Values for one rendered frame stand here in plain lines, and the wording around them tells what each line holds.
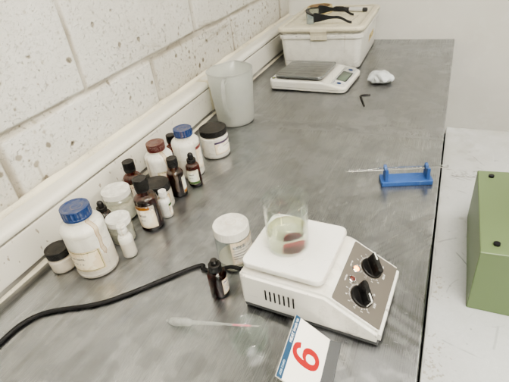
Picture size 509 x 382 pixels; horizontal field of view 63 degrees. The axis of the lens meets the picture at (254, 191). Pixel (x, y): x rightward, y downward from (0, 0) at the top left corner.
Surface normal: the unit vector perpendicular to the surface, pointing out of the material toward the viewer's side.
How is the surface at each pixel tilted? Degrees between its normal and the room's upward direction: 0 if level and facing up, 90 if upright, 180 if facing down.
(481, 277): 90
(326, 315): 90
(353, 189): 0
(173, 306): 0
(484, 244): 3
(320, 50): 93
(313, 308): 90
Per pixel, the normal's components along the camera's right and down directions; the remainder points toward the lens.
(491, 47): -0.39, 0.55
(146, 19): 0.91, 0.14
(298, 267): -0.11, -0.83
